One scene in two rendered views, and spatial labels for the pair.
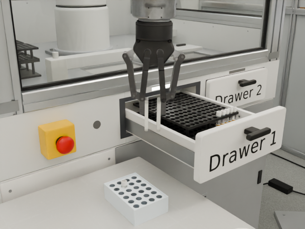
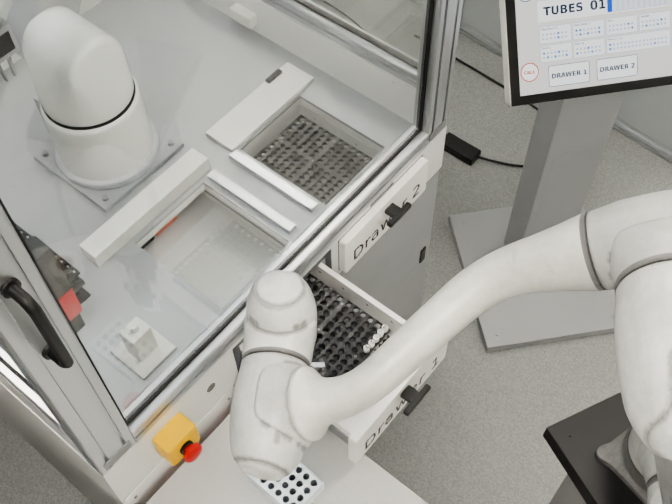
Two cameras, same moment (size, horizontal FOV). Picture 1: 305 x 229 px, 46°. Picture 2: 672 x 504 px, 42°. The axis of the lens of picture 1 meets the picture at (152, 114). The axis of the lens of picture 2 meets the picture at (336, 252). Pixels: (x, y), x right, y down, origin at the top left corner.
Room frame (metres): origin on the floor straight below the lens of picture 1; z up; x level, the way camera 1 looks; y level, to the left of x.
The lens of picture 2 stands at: (0.11, 0.04, 2.41)
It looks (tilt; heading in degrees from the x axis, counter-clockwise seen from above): 57 degrees down; 348
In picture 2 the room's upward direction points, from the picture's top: 2 degrees counter-clockwise
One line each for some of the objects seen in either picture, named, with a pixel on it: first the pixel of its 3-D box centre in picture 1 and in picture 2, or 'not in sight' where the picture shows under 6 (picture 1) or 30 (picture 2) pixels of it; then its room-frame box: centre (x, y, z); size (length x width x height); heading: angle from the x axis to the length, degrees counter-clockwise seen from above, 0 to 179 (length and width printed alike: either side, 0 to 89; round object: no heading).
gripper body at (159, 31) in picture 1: (153, 42); not in sight; (0.75, 0.00, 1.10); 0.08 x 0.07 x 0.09; 91
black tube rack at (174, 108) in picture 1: (183, 118); (318, 336); (0.91, -0.08, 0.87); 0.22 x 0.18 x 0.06; 38
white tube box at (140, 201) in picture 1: (135, 197); (285, 480); (0.67, 0.04, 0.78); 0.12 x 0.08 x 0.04; 36
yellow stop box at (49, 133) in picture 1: (58, 139); (177, 440); (0.76, 0.22, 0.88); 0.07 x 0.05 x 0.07; 128
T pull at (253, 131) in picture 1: (254, 132); (411, 396); (0.73, -0.22, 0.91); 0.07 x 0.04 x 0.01; 128
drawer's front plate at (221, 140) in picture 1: (243, 141); (399, 394); (0.75, -0.21, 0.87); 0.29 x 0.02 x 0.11; 128
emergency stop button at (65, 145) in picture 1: (64, 144); (190, 450); (0.73, 0.20, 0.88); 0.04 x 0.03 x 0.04; 128
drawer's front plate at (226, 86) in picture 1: (238, 90); (384, 214); (1.16, -0.29, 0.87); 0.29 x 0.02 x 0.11; 128
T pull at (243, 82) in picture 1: (245, 82); (394, 211); (1.14, -0.30, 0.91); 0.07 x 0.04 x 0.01; 128
